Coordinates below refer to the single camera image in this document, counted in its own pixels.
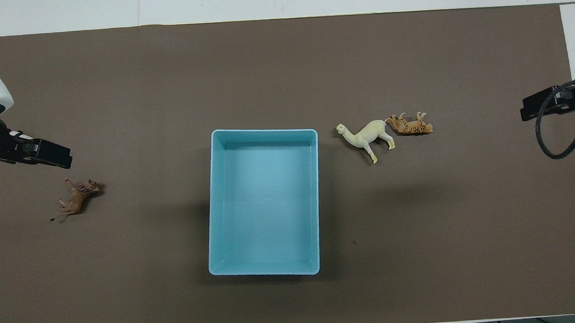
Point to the brown lion toy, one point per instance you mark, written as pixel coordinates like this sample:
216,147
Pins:
78,198

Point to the orange striped tiger toy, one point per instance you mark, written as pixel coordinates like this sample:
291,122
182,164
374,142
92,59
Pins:
411,126

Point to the cream alpaca toy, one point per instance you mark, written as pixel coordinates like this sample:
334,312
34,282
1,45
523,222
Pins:
367,135

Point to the light blue storage box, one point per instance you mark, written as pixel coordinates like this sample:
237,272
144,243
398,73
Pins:
265,207

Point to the brown table mat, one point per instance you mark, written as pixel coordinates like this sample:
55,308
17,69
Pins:
283,73

